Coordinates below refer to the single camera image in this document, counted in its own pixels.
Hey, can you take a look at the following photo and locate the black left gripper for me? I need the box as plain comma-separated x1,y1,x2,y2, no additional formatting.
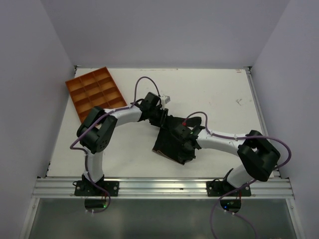
148,106,168,128

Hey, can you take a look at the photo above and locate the black striped underwear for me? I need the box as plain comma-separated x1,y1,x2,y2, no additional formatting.
152,115,196,165

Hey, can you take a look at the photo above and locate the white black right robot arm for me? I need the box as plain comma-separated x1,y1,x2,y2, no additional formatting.
172,123,281,196

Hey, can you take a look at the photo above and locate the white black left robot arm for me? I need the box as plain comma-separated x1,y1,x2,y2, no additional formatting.
70,92,170,196

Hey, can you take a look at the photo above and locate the orange compartment tray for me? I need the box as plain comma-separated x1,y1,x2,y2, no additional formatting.
65,67,127,122

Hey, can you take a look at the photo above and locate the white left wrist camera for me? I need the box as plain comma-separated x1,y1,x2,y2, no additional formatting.
160,96,170,104

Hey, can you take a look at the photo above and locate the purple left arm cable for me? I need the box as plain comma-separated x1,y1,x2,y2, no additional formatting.
69,76,161,215

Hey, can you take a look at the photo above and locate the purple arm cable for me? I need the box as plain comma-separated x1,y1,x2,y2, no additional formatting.
186,111,292,239
69,76,161,215

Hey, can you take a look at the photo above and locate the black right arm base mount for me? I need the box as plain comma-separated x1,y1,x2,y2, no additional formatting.
206,179,252,197

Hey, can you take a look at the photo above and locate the aluminium right side rail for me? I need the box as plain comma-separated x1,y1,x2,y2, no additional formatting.
245,66,281,178

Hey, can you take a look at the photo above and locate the aluminium rail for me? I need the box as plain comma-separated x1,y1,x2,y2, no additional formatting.
245,66,281,178
32,177,294,199

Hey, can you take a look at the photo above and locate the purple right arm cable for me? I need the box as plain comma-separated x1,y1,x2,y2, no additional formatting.
186,111,292,239

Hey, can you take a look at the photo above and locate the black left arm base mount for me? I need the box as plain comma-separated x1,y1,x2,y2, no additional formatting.
72,175,120,197

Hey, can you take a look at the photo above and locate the aluminium front rail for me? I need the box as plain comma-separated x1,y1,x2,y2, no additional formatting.
32,177,294,199

